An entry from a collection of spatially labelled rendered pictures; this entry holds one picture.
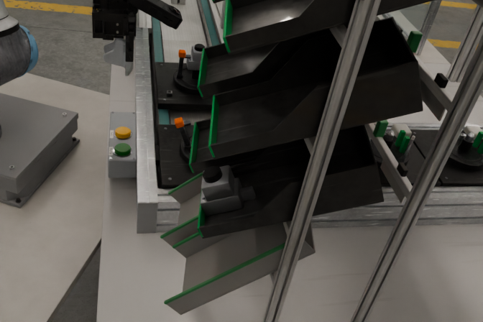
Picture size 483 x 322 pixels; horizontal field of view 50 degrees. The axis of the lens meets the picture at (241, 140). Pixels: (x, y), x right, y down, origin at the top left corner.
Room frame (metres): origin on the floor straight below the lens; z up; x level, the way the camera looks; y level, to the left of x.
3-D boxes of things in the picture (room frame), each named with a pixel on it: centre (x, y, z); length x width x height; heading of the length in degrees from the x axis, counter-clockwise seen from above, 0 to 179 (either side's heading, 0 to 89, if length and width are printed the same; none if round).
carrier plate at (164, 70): (1.36, 0.17, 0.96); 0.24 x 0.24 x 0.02; 16
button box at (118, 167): (1.05, 0.31, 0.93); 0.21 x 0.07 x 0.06; 16
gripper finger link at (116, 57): (0.91, 0.27, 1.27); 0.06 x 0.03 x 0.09; 106
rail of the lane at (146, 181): (1.25, 0.30, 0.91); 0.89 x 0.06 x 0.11; 16
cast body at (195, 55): (1.36, 0.16, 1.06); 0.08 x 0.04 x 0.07; 107
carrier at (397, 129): (1.16, -0.39, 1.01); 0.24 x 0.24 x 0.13; 16
